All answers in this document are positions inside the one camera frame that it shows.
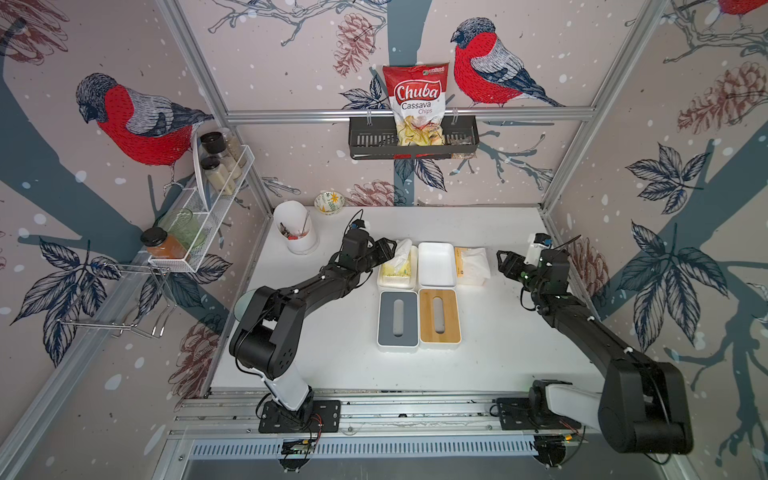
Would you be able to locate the white utensil holder cup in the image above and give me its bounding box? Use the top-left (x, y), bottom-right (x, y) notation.
top-left (273, 200), bottom-right (319, 255)

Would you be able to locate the green glass cup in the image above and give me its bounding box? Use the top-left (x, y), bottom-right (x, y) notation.
top-left (157, 208), bottom-right (206, 251)

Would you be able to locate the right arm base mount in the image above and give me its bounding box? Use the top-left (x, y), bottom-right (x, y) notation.
top-left (488, 380), bottom-right (586, 468)

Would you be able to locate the orange yellow tissue pack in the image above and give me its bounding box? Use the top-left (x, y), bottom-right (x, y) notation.
top-left (454, 247), bottom-right (491, 286)

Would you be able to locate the light green bowl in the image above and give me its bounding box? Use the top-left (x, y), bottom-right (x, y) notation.
top-left (233, 290), bottom-right (255, 321)

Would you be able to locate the black lid spice jar front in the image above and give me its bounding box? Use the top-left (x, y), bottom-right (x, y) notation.
top-left (200, 156), bottom-right (235, 196)

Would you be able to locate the floral patterned small bowl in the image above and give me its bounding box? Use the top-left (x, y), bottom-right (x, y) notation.
top-left (314, 191), bottom-right (346, 215)

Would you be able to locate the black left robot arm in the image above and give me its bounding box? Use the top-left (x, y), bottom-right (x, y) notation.
top-left (229, 221), bottom-right (397, 416)

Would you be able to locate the red Chuba chips bag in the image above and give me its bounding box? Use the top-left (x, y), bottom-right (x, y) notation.
top-left (383, 63), bottom-right (449, 147)

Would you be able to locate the black lid spice jar rear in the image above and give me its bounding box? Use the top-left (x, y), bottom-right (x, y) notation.
top-left (200, 131), bottom-right (242, 179)

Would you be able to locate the white tissue box base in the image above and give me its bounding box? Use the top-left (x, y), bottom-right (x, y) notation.
top-left (417, 242), bottom-right (457, 288)
top-left (377, 246), bottom-right (418, 290)

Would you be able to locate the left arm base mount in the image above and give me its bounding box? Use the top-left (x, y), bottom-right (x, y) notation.
top-left (255, 394), bottom-right (341, 473)

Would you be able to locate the orange sauce jar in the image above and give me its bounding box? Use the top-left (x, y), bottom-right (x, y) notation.
top-left (140, 226), bottom-right (187, 259)

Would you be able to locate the chrome wire wall rack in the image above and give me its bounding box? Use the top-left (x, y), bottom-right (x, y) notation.
top-left (56, 265), bottom-right (177, 339)

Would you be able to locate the black lid spice jar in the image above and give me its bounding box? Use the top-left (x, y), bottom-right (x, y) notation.
top-left (200, 131), bottom-right (242, 179)
top-left (200, 156), bottom-right (235, 196)

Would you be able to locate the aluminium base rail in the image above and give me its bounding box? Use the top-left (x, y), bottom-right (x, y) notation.
top-left (152, 388), bottom-right (696, 479)

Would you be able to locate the white wire wall shelf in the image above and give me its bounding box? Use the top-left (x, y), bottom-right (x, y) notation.
top-left (149, 143), bottom-right (255, 273)

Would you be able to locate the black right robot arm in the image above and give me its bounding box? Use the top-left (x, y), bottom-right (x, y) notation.
top-left (496, 249), bottom-right (694, 455)

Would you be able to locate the black wire wall basket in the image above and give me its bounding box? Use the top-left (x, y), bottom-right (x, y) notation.
top-left (348, 116), bottom-right (479, 160)

